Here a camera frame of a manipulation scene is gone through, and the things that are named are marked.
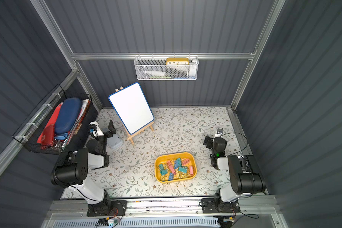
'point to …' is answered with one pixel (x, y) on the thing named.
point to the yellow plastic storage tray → (161, 159)
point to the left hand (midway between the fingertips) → (104, 121)
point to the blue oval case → (68, 114)
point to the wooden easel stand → (130, 136)
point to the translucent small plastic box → (115, 142)
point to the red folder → (46, 137)
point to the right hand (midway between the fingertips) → (218, 136)
